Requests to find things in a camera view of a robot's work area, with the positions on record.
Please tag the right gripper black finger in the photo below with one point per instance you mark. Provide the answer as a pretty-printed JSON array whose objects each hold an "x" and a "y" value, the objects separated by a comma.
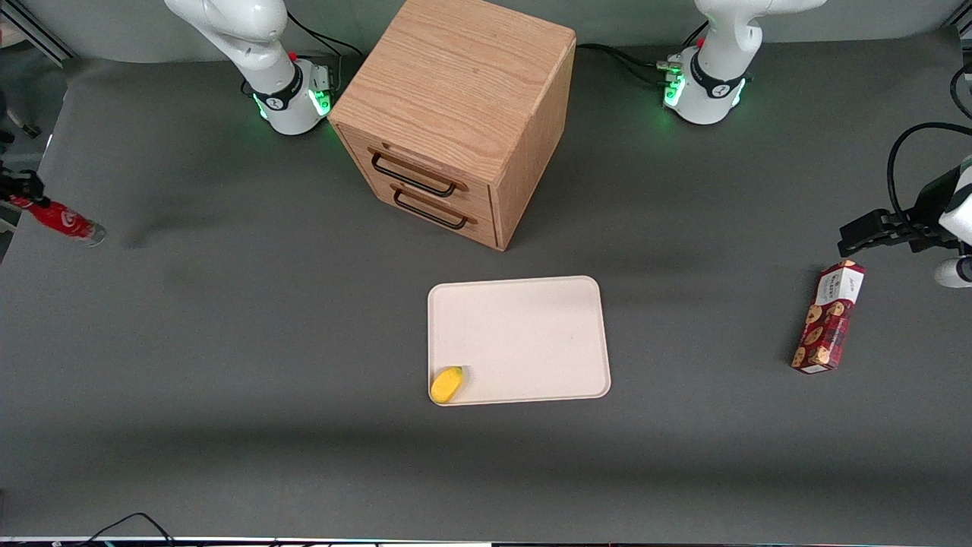
[
  {"x": 19, "y": 182},
  {"x": 30, "y": 200}
]

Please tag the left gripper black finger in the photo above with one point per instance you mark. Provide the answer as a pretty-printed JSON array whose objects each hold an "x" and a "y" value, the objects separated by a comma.
[
  {"x": 858, "y": 238},
  {"x": 881, "y": 222}
]

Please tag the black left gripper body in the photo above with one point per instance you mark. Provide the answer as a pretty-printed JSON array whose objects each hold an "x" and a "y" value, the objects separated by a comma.
[{"x": 928, "y": 207}]

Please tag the red coke bottle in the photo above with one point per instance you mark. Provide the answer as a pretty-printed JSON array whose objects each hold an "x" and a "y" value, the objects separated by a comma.
[{"x": 61, "y": 220}]

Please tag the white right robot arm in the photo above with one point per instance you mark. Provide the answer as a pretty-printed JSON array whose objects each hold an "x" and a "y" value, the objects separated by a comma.
[{"x": 258, "y": 45}]

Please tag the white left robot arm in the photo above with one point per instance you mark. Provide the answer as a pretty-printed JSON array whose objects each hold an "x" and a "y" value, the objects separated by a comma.
[{"x": 721, "y": 68}]

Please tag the beige plastic tray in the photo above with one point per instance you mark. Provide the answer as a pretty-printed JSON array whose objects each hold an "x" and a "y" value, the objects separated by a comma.
[{"x": 531, "y": 342}]

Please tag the red cookie box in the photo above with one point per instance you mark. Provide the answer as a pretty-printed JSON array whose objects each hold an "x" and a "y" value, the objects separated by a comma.
[{"x": 828, "y": 319}]

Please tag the wooden drawer front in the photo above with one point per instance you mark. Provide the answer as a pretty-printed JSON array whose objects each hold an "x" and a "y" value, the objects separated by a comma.
[
  {"x": 482, "y": 232},
  {"x": 478, "y": 199}
]

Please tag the wooden drawer cabinet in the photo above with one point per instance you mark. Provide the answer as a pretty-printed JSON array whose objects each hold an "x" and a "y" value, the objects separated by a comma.
[{"x": 456, "y": 76}]

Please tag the yellow lemon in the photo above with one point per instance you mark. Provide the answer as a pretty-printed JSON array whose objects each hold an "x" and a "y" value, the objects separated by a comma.
[{"x": 446, "y": 385}]

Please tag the aluminium frame profile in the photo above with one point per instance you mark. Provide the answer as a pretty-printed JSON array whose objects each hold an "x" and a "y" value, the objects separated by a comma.
[
  {"x": 38, "y": 30},
  {"x": 966, "y": 26}
]

